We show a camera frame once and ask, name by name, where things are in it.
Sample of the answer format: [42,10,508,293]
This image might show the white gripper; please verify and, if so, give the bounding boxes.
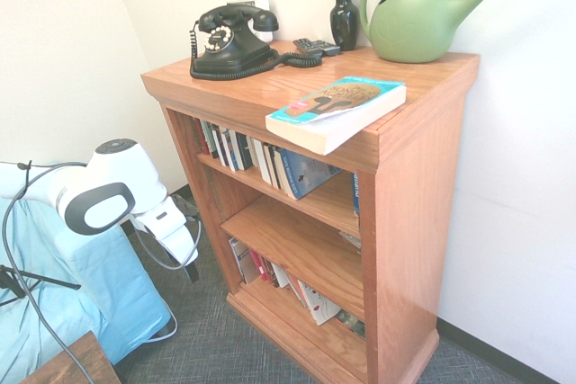
[134,197,201,284]

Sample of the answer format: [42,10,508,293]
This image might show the teal Song of Achilles book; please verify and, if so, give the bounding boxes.
[265,76,408,156]

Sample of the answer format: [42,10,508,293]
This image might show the white gray book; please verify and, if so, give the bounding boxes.
[228,236,262,285]

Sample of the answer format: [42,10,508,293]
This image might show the red spine book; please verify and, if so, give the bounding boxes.
[248,248,271,284]

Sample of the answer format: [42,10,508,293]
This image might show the dark spine book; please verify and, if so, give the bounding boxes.
[260,255,281,289]

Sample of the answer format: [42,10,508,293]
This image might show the light blue cloth cover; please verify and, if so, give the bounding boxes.
[0,161,175,384]

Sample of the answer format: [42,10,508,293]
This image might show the plain white book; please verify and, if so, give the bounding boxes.
[269,262,291,290]

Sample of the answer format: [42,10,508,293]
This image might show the orange thin book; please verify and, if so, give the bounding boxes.
[285,272,311,308]

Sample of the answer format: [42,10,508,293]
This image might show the thin black spine book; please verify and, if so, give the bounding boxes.
[210,122,230,167]

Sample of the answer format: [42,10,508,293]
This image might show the black Shadow of Giant book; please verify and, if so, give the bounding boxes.
[268,144,292,196]

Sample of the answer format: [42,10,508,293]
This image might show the thick black spine book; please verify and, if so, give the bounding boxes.
[228,129,255,173]

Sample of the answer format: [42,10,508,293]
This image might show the white red spotted book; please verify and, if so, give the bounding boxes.
[296,279,342,326]

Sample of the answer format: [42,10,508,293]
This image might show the white green spine book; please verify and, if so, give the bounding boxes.
[201,120,221,160]

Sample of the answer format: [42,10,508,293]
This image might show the dark red book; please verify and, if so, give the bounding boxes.
[193,116,212,156]

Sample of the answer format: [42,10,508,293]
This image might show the black tripod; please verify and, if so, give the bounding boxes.
[0,264,82,308]

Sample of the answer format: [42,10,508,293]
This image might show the dark wooden table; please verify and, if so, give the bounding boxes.
[20,330,122,384]

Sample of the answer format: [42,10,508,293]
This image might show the blue Wiley paperback book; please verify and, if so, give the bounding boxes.
[274,147,344,201]

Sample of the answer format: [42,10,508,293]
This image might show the dark green book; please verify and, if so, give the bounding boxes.
[335,308,366,340]

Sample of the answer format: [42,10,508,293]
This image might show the blue hardcover book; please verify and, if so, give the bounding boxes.
[350,171,361,217]

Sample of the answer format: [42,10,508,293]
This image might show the wooden bookshelf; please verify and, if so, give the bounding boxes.
[140,40,481,384]

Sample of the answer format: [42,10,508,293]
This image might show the black telephone handset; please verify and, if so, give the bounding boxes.
[197,4,280,33]

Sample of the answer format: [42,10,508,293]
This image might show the black glossy vase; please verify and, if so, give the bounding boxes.
[330,0,360,52]

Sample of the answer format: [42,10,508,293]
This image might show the green plastic watering can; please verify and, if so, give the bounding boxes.
[358,0,545,65]

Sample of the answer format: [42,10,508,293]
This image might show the white floor cable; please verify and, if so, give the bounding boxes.
[143,307,179,343]

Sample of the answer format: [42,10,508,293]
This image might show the gray robot cable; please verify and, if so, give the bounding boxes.
[2,159,202,384]

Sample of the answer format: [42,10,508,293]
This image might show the black coiled telephone cord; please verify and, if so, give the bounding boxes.
[188,19,323,82]

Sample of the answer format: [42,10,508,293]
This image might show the white wall plate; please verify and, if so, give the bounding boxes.
[226,0,275,42]

